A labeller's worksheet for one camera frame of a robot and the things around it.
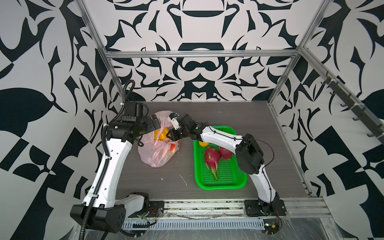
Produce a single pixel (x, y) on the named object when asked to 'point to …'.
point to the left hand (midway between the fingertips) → (149, 121)
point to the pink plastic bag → (155, 149)
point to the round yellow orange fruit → (203, 144)
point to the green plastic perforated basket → (230, 175)
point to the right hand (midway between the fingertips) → (167, 133)
